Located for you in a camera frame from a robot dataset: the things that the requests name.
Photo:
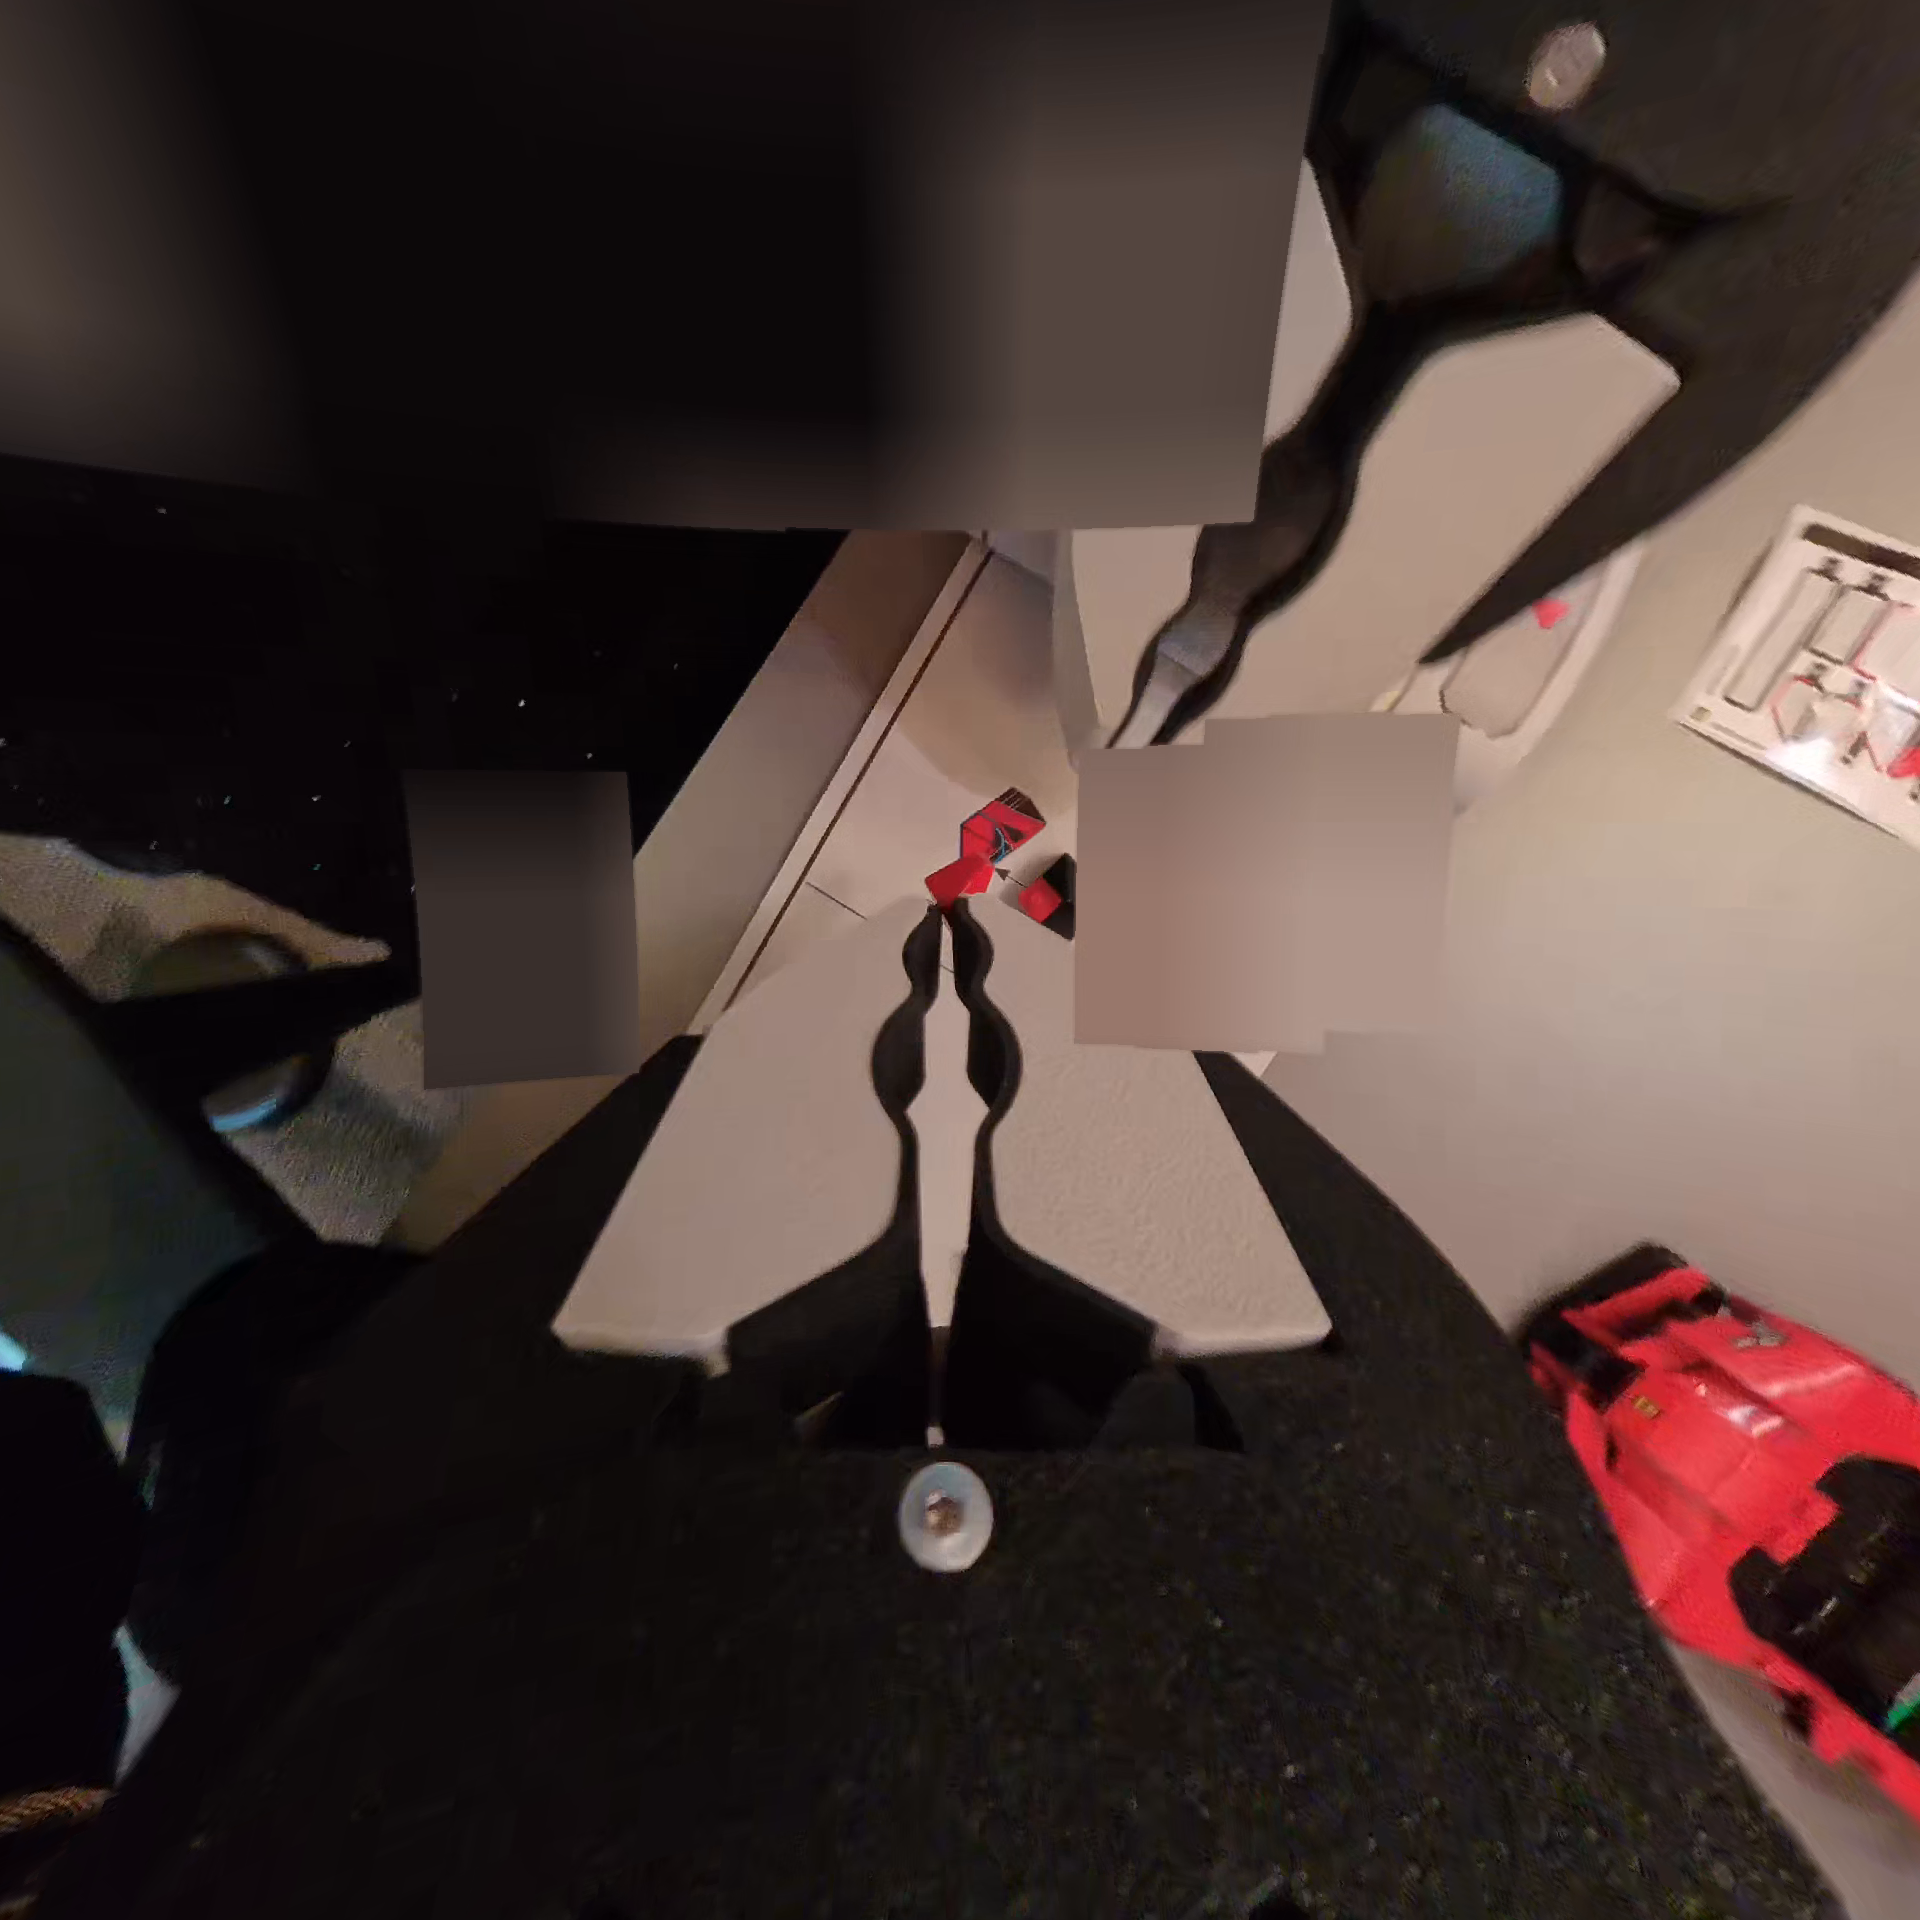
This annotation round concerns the red brick-built toy car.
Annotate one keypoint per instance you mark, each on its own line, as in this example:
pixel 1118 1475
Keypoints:
pixel 1696 1425

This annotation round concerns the white instruction booklet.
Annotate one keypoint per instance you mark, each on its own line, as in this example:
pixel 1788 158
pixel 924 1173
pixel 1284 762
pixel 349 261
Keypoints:
pixel 902 780

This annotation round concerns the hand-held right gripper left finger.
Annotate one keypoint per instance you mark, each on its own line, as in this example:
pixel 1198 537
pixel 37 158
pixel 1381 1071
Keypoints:
pixel 751 1187

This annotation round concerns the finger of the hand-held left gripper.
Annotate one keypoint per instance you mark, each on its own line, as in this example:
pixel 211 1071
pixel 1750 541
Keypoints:
pixel 1109 615
pixel 1485 465

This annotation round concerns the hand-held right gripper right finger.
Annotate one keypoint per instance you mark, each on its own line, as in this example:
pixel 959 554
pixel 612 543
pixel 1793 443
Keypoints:
pixel 1156 1201

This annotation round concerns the white sticker sheet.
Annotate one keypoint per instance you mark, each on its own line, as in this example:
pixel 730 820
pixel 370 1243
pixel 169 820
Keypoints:
pixel 1815 661

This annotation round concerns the red sloped toy brick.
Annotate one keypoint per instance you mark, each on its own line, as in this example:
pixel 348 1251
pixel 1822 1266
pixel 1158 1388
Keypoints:
pixel 959 883

